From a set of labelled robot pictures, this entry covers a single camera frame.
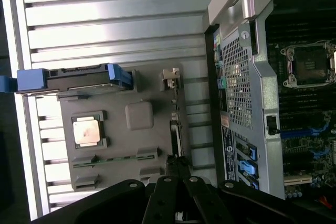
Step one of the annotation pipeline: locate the blue card retainer clip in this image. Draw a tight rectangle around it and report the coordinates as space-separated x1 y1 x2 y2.
237 160 257 177
246 143 257 161

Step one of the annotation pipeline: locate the green RAM stick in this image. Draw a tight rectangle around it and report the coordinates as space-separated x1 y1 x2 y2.
72 154 155 168

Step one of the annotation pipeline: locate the grey parts rack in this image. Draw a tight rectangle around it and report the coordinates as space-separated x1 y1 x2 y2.
56 62 194 193

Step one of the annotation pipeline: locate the white expansion slot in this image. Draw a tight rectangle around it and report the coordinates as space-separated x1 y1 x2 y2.
284 175 313 187

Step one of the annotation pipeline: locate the silver CPU chip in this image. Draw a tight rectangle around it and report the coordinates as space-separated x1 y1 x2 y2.
72 115 102 147

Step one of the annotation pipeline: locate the green motherboard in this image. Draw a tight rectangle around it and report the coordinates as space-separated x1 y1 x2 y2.
265 14 336 204

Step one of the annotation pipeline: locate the long blue expansion slot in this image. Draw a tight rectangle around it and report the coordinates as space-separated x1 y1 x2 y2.
280 125 330 138

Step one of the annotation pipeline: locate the black and silver PC case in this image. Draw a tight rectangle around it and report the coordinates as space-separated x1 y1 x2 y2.
203 0 336 216

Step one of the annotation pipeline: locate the hard disk in blue caddy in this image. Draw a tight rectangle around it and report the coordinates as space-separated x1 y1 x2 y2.
0 62 134 96

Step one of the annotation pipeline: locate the CPU socket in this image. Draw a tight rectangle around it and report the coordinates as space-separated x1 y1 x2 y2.
279 40 336 88

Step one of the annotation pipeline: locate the red wire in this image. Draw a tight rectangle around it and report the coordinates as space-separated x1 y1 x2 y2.
319 195 332 208

